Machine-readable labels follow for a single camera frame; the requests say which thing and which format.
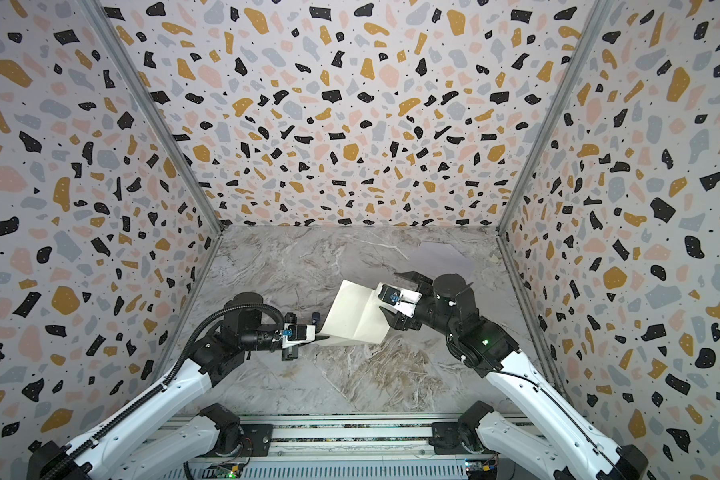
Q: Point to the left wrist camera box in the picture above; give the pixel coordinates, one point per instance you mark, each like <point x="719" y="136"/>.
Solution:
<point x="297" y="334"/>

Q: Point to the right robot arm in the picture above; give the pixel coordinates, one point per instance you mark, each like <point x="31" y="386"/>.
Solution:
<point x="568" y="445"/>

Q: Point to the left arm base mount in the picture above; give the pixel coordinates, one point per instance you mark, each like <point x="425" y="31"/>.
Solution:
<point x="218" y="432"/>

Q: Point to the pale lilac envelope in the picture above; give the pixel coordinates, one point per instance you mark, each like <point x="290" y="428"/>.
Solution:
<point x="433" y="259"/>

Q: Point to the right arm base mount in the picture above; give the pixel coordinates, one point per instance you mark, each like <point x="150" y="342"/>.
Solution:
<point x="461" y="436"/>

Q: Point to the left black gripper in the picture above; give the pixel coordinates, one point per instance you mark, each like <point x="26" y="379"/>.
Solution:
<point x="288" y="354"/>

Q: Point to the beige decorated letter paper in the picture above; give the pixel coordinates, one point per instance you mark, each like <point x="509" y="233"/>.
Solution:
<point x="355" y="317"/>

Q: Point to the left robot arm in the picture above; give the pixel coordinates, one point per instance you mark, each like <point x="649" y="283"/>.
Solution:
<point x="221" y="343"/>

